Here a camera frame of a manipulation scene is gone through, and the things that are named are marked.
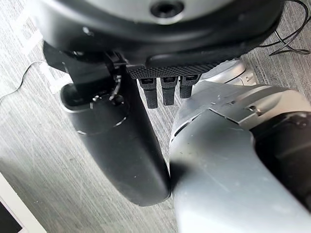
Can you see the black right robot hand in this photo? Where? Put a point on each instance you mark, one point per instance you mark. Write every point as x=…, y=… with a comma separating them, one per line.
x=126, y=145

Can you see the silver robot leg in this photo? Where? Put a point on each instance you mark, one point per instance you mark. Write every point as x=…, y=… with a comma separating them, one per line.
x=230, y=157

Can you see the white floor tape strip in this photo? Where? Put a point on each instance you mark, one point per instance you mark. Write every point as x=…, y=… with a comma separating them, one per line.
x=41, y=55

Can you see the white cabinet panel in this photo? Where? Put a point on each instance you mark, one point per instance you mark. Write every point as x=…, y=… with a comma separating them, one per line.
x=14, y=208

